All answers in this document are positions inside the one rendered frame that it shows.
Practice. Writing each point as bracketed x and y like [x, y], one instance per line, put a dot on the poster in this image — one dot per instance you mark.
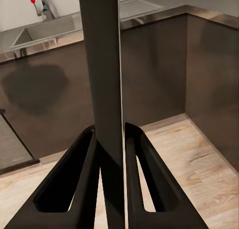
[101, 29]

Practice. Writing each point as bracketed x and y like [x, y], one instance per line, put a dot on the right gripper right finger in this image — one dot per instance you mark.
[174, 210]

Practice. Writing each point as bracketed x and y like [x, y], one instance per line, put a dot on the dishwasher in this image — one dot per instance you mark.
[13, 152]

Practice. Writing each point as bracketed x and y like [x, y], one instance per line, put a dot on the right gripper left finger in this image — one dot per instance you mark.
[67, 197]

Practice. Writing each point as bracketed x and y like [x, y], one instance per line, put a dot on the drop in sink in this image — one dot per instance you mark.
[73, 22]

